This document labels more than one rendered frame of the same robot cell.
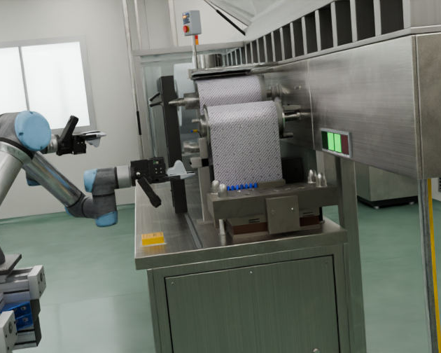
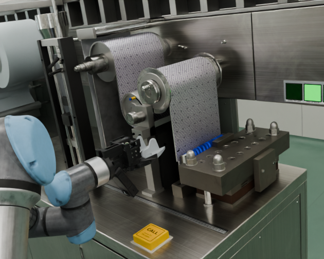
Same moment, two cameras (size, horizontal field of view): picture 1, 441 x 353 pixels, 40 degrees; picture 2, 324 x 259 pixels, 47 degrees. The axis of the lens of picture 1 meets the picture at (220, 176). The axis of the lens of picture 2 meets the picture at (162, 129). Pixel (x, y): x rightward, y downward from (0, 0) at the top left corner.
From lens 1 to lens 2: 1.35 m
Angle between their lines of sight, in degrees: 36
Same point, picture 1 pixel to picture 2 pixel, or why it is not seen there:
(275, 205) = (263, 163)
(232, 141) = (186, 105)
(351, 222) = not seen: hidden behind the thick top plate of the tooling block
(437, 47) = not seen: outside the picture
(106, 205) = (87, 216)
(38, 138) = (49, 161)
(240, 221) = (236, 188)
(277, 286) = (273, 239)
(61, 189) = not seen: hidden behind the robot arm
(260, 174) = (206, 132)
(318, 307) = (292, 242)
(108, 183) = (87, 187)
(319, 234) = (294, 179)
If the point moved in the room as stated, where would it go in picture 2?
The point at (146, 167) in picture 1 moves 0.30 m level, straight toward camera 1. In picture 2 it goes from (120, 153) to (209, 179)
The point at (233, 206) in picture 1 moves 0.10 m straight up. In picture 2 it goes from (234, 176) to (231, 144)
